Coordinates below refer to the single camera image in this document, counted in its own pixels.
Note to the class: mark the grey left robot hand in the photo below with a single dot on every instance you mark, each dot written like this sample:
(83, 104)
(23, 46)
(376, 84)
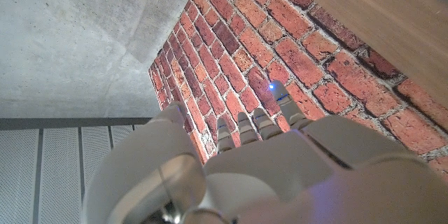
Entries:
(280, 168)

